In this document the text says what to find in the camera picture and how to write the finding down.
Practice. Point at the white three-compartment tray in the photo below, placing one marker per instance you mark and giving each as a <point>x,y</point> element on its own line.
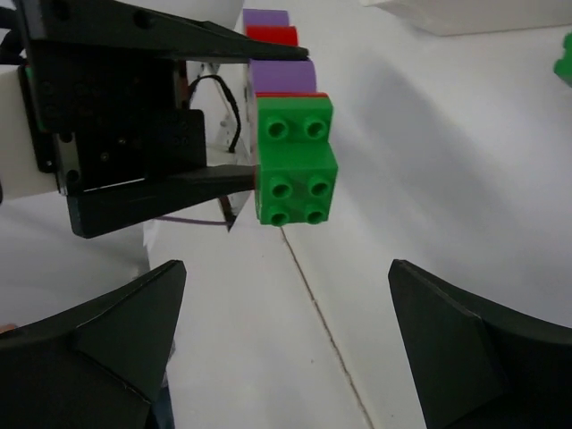
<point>461,17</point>

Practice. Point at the green lego near tray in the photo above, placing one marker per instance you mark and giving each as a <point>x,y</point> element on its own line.
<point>563,66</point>

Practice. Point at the purple lego brick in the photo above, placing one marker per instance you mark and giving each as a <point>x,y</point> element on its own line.
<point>260,17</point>
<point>282,76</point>

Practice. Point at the red lego brick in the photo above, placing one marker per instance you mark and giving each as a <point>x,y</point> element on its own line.
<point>282,35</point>
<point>290,94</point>

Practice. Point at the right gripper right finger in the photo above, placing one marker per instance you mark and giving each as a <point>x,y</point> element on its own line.
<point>476,363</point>

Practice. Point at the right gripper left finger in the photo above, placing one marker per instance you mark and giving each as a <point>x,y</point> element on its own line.
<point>100,364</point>

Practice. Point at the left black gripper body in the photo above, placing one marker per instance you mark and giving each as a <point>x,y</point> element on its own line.
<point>126,110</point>

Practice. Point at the green lego end brick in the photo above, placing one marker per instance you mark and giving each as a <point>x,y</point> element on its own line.
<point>296,167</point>

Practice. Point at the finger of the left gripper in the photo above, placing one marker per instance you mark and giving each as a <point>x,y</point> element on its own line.
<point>101,211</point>
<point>114,24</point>

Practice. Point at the purple lego top brick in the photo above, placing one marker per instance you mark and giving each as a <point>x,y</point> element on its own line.
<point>260,17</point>

